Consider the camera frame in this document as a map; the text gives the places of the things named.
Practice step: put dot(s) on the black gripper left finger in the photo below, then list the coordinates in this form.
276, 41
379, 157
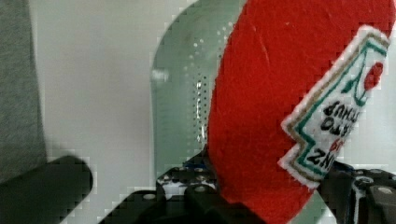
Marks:
186, 194

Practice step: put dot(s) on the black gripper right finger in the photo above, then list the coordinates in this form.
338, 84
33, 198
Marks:
359, 196

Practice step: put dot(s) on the red felt ketchup bottle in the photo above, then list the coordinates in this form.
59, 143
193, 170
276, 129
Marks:
359, 32

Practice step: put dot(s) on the black cylinder cup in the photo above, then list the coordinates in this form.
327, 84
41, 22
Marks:
47, 194

